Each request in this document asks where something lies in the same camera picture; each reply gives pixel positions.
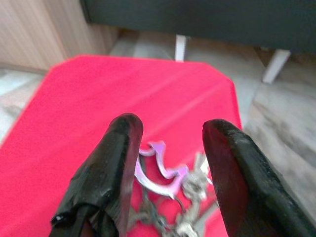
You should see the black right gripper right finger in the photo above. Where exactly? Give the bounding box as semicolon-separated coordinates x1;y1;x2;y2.
201;118;316;237

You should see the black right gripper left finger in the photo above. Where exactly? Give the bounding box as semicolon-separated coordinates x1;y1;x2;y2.
50;113;144;237

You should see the key bunch with purple carabiner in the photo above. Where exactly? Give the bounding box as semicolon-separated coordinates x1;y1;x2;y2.
127;140;220;237

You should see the red plastic stool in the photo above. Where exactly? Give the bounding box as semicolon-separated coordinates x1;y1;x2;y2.
0;54;244;237

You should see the light wood cabinet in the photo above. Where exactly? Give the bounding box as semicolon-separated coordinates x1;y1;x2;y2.
0;0;119;72

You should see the black low cabinet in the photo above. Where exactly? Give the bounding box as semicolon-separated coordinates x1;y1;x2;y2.
80;0;316;84

